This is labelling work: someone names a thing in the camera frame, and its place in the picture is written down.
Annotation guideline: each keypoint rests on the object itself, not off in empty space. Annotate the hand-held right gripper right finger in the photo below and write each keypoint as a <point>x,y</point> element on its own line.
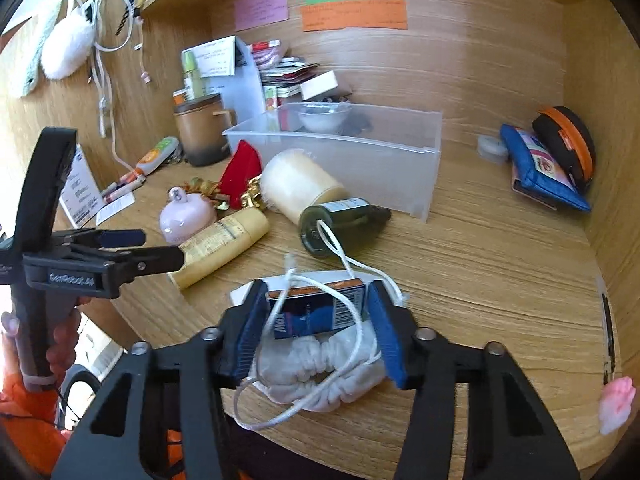
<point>382,330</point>

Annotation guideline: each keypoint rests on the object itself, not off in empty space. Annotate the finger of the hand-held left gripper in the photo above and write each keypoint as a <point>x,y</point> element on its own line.
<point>120,237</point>
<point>160,258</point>

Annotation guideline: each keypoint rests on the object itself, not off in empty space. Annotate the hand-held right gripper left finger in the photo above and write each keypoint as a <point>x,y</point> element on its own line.
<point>252,330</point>

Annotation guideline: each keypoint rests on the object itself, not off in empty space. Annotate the blue carton box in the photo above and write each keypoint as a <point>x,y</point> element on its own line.
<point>310,315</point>

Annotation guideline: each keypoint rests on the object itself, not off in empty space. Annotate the yellow cream tube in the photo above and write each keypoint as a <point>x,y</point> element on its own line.
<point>220,242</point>

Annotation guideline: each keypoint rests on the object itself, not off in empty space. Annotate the white scrunchie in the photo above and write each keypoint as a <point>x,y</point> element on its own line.
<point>320,370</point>

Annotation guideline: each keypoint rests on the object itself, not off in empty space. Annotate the clear plastic bin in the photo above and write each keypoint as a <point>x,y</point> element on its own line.
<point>380,170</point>

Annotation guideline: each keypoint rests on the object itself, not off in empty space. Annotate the person's left forearm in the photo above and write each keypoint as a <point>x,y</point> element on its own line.
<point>25,410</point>

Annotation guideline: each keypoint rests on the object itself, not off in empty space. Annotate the wooden desktop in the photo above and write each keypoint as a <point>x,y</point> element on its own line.
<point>475,270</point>

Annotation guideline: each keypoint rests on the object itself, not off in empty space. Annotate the person's left hand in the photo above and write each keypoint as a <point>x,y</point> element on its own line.
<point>65,342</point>

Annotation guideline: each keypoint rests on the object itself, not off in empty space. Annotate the white paper slip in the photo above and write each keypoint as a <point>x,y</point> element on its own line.
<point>115,210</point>

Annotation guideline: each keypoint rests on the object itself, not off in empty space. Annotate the pink apple-shaped container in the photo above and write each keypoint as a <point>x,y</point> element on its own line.
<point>185,217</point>

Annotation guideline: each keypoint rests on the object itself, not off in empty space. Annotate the white printed card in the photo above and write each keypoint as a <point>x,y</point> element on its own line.
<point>82,190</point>

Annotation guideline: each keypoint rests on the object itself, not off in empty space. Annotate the orange marker pen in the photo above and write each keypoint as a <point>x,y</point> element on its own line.
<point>125,182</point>

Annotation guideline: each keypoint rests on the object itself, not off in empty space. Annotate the gold ribbon ornament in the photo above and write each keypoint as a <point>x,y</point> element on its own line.
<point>205,190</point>

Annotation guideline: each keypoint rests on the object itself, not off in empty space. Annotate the orange and green tube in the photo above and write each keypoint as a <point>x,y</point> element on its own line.
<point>155,155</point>

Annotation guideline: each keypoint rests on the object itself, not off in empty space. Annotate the dark green glass bottle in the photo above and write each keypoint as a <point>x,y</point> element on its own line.
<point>345,220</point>

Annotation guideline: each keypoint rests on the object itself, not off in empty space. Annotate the red pouch with gold tassel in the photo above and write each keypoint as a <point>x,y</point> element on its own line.
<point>242,170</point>

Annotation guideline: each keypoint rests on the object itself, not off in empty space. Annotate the round wooden lid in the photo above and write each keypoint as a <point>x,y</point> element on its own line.
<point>200,135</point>

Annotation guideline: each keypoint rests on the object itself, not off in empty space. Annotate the person's orange jacket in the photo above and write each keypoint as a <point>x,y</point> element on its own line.
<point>175,442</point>

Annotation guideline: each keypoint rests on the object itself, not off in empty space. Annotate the green plush cloth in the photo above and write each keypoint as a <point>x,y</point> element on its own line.
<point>35,65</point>

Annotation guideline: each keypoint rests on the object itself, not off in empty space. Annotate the cream cylindrical jar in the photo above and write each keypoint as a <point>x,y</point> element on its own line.
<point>300,185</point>

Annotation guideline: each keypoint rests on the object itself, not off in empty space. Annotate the white fluffy plush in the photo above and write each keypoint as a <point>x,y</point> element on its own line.
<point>65,47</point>

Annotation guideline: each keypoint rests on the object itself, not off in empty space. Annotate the green spray bottle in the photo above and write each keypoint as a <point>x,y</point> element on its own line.
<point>192,80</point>

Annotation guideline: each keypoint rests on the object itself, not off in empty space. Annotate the fruit sticker strip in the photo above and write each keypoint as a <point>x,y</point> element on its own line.
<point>270,97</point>

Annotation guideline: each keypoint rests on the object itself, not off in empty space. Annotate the pink notebook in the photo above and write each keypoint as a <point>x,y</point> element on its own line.
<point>530,192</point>

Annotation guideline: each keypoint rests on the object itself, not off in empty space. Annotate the white paper notes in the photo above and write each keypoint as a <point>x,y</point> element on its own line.
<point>215,57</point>

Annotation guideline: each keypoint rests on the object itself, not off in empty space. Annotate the white round container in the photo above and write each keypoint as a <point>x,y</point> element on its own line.
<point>492,147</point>

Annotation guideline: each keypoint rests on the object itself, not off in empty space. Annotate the stack of sticker packets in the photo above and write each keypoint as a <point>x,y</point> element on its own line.
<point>287,75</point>

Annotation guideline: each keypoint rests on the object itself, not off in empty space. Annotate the blue zip pouch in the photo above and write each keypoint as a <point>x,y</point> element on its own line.
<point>515,142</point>

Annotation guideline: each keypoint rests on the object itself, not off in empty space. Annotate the dish of beads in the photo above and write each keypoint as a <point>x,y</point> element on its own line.
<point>342,97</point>

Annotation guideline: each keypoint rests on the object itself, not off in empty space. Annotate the small white box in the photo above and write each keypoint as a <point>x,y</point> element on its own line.
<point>320,84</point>

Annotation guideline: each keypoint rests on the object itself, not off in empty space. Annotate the pink toy paw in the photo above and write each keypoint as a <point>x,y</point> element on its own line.
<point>617,405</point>

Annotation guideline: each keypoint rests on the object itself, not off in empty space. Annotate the pink paper note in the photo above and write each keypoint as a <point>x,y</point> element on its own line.
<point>260,7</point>

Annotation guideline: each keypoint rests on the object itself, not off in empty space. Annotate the black case with orange zip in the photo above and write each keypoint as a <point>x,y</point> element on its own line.
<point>575,130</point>

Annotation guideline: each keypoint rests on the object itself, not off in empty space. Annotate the orange paper note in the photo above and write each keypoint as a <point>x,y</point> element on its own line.
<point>355,15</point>

